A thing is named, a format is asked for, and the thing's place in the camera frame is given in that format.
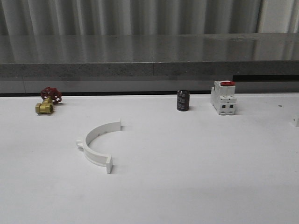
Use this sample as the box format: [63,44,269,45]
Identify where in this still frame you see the white half pipe clamp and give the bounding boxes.
[76,119,121,174]

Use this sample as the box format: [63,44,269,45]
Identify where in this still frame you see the black cylindrical capacitor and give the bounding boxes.
[177,90,190,112]

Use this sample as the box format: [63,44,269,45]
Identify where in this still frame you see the brass valve red handwheel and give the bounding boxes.
[35,87,62,114]

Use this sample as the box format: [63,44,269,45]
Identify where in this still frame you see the grey stone counter ledge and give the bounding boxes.
[0,33,299,80]

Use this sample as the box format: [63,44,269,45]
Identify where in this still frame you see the white plastic block at edge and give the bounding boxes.
[290,116,299,127]

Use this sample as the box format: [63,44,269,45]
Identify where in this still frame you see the white circuit breaker red switch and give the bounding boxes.
[211,80,236,115]

